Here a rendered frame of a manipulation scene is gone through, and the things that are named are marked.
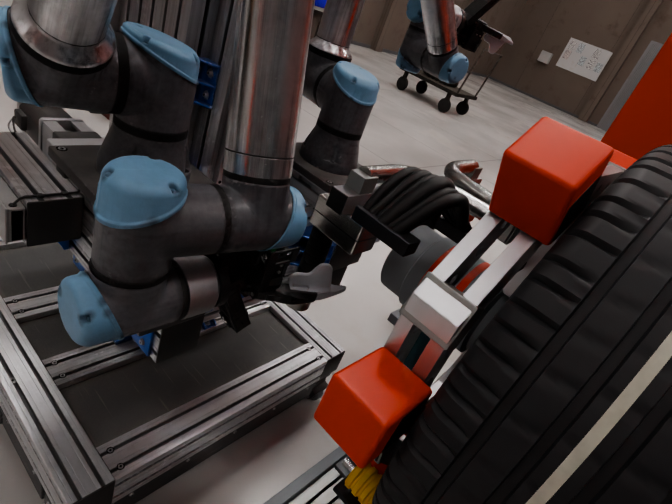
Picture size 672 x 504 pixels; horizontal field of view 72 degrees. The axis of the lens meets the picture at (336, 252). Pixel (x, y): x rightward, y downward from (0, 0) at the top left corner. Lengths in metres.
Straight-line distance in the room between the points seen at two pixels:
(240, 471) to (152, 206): 1.10
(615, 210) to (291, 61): 0.33
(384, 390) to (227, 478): 0.99
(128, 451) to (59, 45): 0.82
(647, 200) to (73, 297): 0.54
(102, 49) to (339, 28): 0.64
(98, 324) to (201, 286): 0.11
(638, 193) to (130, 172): 0.46
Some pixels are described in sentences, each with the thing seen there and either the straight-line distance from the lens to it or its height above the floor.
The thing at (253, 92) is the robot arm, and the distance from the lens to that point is 0.48.
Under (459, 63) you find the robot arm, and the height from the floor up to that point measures 1.13.
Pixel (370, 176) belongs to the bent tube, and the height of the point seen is 1.00.
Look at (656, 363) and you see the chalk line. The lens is 0.44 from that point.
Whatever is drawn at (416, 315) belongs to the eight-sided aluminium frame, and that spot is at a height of 0.94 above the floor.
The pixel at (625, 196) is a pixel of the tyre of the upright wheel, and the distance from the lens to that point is 0.51.
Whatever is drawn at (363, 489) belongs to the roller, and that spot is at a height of 0.52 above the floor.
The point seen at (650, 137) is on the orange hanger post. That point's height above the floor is 1.15.
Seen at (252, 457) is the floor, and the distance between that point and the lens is 1.48.
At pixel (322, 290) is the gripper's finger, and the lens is 0.65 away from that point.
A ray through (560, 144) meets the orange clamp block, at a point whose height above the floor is 1.15.
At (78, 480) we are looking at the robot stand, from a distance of 1.14.
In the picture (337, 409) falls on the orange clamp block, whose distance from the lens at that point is 0.49.
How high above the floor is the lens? 1.20
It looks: 29 degrees down
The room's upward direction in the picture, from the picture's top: 22 degrees clockwise
